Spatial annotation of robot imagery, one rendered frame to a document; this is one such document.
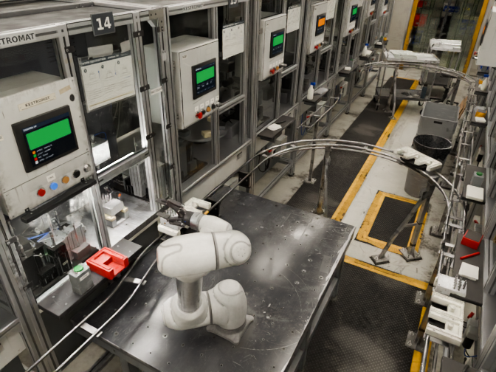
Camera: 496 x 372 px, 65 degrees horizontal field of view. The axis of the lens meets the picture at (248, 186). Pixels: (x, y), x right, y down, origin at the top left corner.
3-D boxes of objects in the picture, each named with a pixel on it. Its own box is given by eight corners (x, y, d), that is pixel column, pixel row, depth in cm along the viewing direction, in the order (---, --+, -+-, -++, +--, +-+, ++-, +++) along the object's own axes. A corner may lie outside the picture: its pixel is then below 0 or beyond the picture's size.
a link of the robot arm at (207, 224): (201, 212, 190) (193, 238, 189) (229, 221, 184) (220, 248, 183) (211, 214, 200) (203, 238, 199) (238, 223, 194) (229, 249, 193)
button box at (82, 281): (81, 295, 180) (76, 277, 174) (69, 289, 183) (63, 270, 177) (94, 284, 186) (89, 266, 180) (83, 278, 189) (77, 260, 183)
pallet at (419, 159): (391, 159, 333) (394, 147, 328) (403, 155, 339) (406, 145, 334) (427, 178, 306) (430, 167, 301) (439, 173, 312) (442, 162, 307)
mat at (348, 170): (335, 231, 374) (335, 229, 373) (279, 212, 397) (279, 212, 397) (420, 80, 817) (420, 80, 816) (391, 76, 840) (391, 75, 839)
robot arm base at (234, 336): (257, 313, 203) (258, 305, 200) (237, 345, 186) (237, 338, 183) (228, 300, 210) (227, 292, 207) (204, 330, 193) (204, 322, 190)
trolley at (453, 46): (450, 101, 709) (467, 45, 658) (417, 97, 725) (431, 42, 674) (447, 88, 777) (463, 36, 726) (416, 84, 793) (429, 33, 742)
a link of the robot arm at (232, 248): (243, 224, 147) (208, 229, 144) (255, 230, 129) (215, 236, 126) (247, 258, 147) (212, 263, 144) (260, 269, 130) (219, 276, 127)
